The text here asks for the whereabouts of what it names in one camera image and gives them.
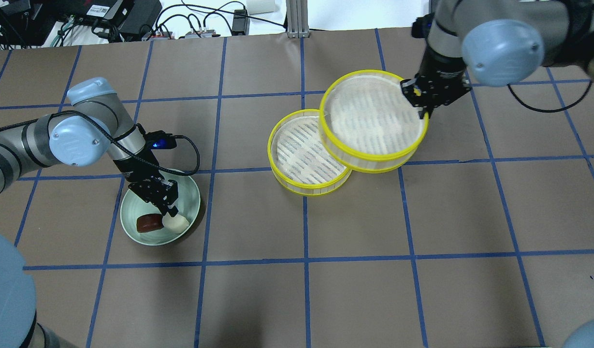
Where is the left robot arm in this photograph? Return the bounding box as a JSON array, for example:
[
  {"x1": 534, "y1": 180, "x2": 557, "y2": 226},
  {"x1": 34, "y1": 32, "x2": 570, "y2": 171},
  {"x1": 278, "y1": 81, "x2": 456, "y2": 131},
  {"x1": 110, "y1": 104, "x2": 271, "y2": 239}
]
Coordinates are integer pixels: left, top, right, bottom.
[{"x1": 0, "y1": 77, "x2": 179, "y2": 348}]

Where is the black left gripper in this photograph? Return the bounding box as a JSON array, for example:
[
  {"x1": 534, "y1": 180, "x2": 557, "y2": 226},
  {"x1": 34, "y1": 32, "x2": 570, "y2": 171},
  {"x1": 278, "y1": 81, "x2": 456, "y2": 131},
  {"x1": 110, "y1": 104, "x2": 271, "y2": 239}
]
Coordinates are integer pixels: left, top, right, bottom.
[{"x1": 128, "y1": 177, "x2": 179, "y2": 218}]

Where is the black electronics box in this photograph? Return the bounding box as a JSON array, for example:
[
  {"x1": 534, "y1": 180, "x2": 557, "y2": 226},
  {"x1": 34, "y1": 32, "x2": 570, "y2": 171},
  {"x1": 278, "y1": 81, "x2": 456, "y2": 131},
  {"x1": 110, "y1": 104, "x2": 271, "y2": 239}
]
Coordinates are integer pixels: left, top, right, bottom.
[{"x1": 52, "y1": 0, "x2": 162, "y2": 43}]

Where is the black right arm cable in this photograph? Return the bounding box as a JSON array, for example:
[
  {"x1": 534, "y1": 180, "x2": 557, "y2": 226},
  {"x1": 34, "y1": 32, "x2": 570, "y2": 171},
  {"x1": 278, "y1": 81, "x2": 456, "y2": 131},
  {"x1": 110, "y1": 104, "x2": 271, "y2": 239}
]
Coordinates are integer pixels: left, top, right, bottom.
[{"x1": 507, "y1": 80, "x2": 594, "y2": 114}]

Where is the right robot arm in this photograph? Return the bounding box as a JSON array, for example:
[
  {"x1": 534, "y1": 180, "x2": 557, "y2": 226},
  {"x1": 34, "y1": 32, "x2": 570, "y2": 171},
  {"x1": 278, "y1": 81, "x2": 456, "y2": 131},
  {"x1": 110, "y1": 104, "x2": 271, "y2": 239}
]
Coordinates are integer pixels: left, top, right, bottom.
[{"x1": 400, "y1": 0, "x2": 594, "y2": 118}]

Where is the white bun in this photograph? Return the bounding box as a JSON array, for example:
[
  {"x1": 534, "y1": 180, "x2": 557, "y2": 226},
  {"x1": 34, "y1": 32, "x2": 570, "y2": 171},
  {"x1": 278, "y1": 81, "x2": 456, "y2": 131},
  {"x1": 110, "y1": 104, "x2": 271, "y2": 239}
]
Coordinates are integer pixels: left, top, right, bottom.
[{"x1": 162, "y1": 214, "x2": 190, "y2": 234}]

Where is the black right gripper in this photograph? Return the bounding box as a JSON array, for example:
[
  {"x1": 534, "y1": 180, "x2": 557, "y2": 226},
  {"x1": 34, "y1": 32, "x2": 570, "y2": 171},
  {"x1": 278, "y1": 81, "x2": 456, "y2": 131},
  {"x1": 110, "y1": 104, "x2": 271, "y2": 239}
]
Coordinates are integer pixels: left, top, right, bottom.
[{"x1": 400, "y1": 72, "x2": 473, "y2": 119}]

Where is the brown bun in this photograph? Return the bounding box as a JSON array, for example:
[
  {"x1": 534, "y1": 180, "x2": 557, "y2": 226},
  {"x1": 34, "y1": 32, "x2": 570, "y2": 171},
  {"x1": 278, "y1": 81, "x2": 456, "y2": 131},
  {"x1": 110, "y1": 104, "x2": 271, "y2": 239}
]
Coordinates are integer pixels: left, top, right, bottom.
[{"x1": 136, "y1": 213, "x2": 164, "y2": 233}]

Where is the aluminium frame post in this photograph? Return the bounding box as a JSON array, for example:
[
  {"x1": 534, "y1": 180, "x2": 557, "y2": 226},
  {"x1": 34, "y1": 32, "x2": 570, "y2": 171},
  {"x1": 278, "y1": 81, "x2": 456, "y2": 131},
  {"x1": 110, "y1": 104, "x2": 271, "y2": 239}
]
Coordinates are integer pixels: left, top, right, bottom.
[{"x1": 286, "y1": 0, "x2": 310, "y2": 38}]

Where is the light green round plate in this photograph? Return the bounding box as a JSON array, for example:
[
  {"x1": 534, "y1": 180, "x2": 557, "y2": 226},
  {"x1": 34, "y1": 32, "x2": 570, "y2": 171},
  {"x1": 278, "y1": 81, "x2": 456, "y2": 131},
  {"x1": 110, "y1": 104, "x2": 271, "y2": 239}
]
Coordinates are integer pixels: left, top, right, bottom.
[{"x1": 120, "y1": 173, "x2": 202, "y2": 246}]

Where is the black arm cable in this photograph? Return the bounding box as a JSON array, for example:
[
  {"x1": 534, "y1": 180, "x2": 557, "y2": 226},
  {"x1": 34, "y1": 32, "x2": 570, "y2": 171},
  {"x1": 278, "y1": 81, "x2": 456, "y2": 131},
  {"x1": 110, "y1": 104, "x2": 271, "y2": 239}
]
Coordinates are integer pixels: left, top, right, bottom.
[
  {"x1": 60, "y1": 110, "x2": 201, "y2": 176},
  {"x1": 507, "y1": 80, "x2": 594, "y2": 114}
]

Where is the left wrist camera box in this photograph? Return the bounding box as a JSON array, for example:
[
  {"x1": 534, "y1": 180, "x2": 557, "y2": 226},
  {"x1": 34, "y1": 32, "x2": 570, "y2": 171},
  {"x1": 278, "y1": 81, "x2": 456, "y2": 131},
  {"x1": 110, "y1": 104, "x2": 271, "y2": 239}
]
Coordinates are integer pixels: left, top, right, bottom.
[{"x1": 144, "y1": 130, "x2": 177, "y2": 150}]

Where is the black power adapter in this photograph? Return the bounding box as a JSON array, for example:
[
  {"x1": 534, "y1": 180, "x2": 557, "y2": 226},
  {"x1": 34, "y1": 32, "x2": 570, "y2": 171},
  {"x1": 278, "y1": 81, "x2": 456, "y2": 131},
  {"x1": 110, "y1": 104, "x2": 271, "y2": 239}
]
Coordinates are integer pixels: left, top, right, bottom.
[{"x1": 231, "y1": 8, "x2": 250, "y2": 37}]

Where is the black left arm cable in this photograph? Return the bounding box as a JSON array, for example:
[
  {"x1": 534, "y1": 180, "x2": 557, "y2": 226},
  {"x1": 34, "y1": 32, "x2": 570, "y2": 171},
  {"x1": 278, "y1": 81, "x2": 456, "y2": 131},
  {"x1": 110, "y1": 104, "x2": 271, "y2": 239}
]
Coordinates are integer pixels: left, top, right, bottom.
[{"x1": 60, "y1": 110, "x2": 201, "y2": 176}]

